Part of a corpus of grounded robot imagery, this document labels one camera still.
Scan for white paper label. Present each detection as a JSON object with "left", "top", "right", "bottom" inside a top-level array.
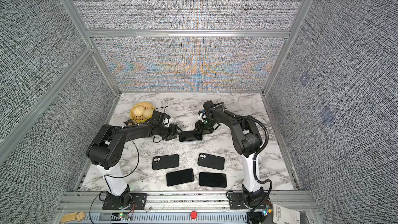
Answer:
[{"left": 272, "top": 204, "right": 301, "bottom": 224}]

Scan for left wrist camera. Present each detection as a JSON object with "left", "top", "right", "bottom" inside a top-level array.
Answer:
[{"left": 149, "top": 110, "right": 171, "bottom": 125}]

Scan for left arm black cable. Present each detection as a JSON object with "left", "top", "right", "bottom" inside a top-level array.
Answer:
[{"left": 87, "top": 105, "right": 170, "bottom": 224}]

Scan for right steamed bun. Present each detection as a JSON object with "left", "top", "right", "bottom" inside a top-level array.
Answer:
[{"left": 143, "top": 108, "right": 153, "bottom": 119}]

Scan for dark blue smartphone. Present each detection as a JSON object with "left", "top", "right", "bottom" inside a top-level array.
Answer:
[{"left": 179, "top": 131, "right": 203, "bottom": 142}]

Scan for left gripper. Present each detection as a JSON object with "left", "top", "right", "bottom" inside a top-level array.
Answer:
[{"left": 158, "top": 123, "right": 184, "bottom": 141}]

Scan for black smartphone right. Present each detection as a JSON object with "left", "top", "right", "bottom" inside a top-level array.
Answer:
[{"left": 199, "top": 172, "right": 227, "bottom": 188}]

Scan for black smartphone left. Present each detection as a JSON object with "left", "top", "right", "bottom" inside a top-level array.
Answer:
[{"left": 166, "top": 169, "right": 194, "bottom": 187}]

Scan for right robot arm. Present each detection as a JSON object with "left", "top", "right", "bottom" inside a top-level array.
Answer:
[{"left": 195, "top": 101, "right": 272, "bottom": 208}]

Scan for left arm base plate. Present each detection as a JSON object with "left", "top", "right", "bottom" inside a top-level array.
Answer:
[{"left": 100, "top": 193, "right": 148, "bottom": 211}]

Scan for red emergency button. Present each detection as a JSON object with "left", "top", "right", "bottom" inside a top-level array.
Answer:
[{"left": 190, "top": 211, "right": 198, "bottom": 219}]

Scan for yellow bamboo steamer basket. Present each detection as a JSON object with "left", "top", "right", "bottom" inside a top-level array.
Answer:
[{"left": 130, "top": 102, "right": 155, "bottom": 123}]

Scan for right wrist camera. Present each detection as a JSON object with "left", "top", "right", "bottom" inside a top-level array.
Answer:
[{"left": 198, "top": 110, "right": 207, "bottom": 121}]

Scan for steamed bun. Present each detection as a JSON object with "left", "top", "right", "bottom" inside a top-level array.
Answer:
[
  {"left": 132, "top": 105, "right": 145, "bottom": 118},
  {"left": 143, "top": 108, "right": 153, "bottom": 119}
]

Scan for black smartphone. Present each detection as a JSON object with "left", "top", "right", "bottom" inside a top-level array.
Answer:
[
  {"left": 199, "top": 172, "right": 227, "bottom": 188},
  {"left": 166, "top": 169, "right": 194, "bottom": 187}
]

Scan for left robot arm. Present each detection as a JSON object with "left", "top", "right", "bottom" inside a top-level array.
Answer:
[{"left": 86, "top": 123, "right": 178, "bottom": 209}]

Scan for left steamed bun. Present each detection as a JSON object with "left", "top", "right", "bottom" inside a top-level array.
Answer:
[{"left": 132, "top": 105, "right": 145, "bottom": 118}]

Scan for black phone case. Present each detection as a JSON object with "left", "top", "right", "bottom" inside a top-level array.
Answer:
[
  {"left": 198, "top": 152, "right": 225, "bottom": 171},
  {"left": 152, "top": 154, "right": 179, "bottom": 171}
]

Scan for aluminium front rail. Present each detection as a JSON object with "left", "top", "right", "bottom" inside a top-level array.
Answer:
[{"left": 57, "top": 190, "right": 321, "bottom": 224}]

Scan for black phone case right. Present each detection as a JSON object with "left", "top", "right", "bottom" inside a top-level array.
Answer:
[{"left": 198, "top": 152, "right": 225, "bottom": 171}]

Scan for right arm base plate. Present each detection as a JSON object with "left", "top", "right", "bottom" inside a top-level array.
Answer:
[{"left": 226, "top": 191, "right": 263, "bottom": 210}]

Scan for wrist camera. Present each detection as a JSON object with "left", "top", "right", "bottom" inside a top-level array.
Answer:
[
  {"left": 198, "top": 110, "right": 207, "bottom": 121},
  {"left": 149, "top": 110, "right": 171, "bottom": 125}
]

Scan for wooden blocks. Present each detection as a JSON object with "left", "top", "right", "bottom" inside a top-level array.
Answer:
[{"left": 60, "top": 211, "right": 86, "bottom": 223}]

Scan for light blue phone case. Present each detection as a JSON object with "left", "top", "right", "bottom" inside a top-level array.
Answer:
[{"left": 180, "top": 141, "right": 203, "bottom": 145}]

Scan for black phone case left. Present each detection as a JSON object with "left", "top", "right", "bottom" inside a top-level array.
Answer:
[{"left": 152, "top": 154, "right": 179, "bottom": 171}]

